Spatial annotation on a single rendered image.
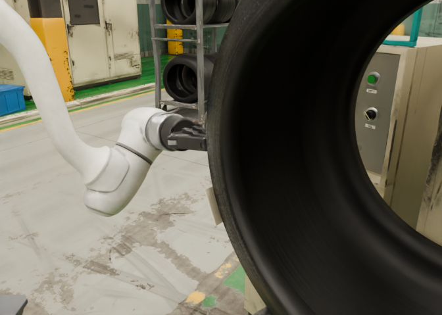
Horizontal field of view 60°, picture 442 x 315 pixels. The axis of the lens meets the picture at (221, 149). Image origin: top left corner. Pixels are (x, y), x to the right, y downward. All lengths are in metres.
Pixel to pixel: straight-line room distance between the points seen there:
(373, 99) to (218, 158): 0.70
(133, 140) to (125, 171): 0.08
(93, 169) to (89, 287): 1.37
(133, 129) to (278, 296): 0.55
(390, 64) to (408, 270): 0.57
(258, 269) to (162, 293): 1.56
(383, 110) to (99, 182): 0.77
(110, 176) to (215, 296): 1.28
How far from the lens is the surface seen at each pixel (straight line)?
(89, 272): 2.31
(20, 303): 1.18
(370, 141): 1.19
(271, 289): 0.56
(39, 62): 0.87
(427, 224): 0.83
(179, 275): 2.19
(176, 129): 0.84
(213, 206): 0.61
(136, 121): 0.94
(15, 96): 5.95
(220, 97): 0.52
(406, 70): 1.07
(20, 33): 0.87
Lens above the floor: 1.36
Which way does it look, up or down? 21 degrees down
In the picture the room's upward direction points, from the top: straight up
